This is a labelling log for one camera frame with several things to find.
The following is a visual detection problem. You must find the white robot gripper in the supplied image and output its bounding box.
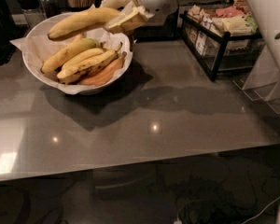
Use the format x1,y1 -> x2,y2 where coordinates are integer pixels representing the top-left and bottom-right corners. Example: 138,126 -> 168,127
101,0 -> 178,34

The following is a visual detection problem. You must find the large top yellow banana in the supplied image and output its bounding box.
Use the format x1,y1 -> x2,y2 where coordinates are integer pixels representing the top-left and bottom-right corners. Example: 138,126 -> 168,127
48,7 -> 119,41

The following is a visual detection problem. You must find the middle hidden yellow banana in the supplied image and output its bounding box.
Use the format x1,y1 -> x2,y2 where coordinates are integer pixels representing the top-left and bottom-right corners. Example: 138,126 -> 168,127
62,48 -> 105,69

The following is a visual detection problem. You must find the orange ripe banana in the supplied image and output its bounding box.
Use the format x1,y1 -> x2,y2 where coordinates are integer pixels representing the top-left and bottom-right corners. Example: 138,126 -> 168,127
78,51 -> 127,87

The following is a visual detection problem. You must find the white bowl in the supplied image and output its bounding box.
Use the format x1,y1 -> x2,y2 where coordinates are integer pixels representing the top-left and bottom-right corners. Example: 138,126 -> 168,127
21,11 -> 134,96

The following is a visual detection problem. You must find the spotted front yellow banana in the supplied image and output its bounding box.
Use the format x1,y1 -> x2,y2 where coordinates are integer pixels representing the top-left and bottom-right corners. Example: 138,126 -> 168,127
57,43 -> 122,84

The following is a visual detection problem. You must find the left yellow banana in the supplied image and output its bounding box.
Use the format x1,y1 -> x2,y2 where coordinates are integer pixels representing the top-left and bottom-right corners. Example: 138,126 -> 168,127
41,38 -> 100,74

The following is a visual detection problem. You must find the black napkin dispenser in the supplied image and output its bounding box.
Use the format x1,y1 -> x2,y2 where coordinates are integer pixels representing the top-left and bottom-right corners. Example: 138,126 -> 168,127
134,9 -> 178,40

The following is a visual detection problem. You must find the glass shaker black lid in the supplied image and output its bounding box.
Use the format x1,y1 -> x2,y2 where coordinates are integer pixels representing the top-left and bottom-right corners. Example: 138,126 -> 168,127
17,0 -> 45,28

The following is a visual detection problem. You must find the black machine at left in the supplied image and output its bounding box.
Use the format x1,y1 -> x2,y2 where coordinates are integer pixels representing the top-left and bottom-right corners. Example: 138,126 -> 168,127
0,0 -> 26,65

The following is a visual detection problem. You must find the clear acrylic sign holder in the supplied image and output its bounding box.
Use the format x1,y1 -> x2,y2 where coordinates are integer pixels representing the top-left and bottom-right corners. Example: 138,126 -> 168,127
233,47 -> 280,114

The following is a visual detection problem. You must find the black wire condiment rack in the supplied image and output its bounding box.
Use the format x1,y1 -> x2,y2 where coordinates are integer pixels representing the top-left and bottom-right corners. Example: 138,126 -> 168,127
180,0 -> 265,81

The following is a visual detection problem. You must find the white cable on floor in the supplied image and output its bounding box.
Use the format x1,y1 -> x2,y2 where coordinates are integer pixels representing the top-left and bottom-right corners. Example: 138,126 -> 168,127
173,194 -> 280,224

